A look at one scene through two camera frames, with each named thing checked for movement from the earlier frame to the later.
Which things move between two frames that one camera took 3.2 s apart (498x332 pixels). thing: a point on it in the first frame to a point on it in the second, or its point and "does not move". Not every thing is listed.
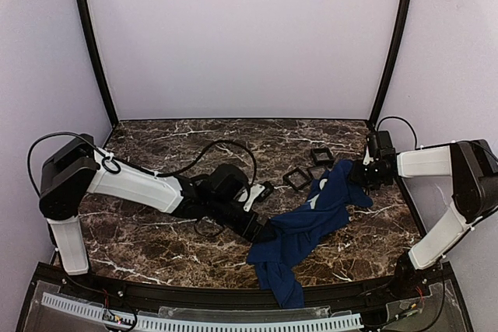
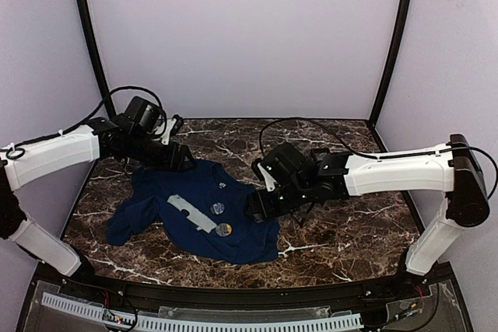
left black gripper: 254,228 to 176,155
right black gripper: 360,172 to 258,205
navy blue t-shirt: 292,237 to 195,207
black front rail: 415,284 does not move
